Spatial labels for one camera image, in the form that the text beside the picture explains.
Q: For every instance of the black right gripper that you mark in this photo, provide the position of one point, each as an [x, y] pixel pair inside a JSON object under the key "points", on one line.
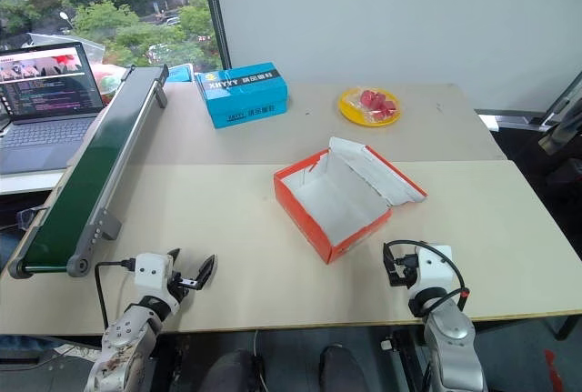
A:
{"points": [[406, 268]]}

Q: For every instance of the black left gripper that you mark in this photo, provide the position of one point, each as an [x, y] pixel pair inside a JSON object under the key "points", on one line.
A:
{"points": [[181, 284]]}

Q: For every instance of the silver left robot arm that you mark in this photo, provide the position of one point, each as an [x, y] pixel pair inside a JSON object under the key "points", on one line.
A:
{"points": [[123, 342]]}

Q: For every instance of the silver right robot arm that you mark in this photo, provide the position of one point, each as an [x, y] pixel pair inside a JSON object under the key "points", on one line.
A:
{"points": [[450, 342]]}

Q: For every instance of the orange cardboard box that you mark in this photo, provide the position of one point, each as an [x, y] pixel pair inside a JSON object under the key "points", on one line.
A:
{"points": [[336, 201]]}

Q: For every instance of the blue cardboard box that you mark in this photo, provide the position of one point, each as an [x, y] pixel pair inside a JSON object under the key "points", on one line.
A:
{"points": [[243, 96]]}

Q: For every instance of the blue plastic bin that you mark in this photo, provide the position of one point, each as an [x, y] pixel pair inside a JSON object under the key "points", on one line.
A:
{"points": [[180, 73]]}

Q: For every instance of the dark rounded shape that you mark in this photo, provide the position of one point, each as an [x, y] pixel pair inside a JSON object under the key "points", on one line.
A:
{"points": [[342, 369], [233, 371]]}

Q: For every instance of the yellow round plate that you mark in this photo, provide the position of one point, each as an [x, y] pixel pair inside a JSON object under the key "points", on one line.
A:
{"points": [[350, 112]]}

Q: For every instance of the red blocks in clear bag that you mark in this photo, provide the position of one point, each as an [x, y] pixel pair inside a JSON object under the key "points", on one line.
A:
{"points": [[375, 102]]}

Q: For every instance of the clear bag with red green item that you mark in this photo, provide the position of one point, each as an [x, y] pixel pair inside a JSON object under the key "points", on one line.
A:
{"points": [[102, 74]]}

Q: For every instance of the grey open laptop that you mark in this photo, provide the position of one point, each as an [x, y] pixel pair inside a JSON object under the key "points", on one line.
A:
{"points": [[43, 105]]}

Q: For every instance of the white partition board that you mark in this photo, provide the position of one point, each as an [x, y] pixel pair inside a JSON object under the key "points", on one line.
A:
{"points": [[400, 19]]}

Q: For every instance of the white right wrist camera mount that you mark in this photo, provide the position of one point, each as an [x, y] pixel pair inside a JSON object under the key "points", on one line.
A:
{"points": [[434, 267]]}

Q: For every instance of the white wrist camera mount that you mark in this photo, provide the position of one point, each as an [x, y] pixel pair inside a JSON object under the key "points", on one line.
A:
{"points": [[434, 267], [151, 271]]}

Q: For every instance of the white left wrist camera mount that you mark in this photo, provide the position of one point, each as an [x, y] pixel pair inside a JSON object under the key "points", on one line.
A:
{"points": [[151, 271]]}

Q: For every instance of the green conveyor belt grey frame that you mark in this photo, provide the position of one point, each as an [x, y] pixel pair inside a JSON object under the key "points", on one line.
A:
{"points": [[82, 169]]}

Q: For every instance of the black window frame post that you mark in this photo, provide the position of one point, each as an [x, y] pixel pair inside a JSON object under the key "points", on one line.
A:
{"points": [[217, 12]]}

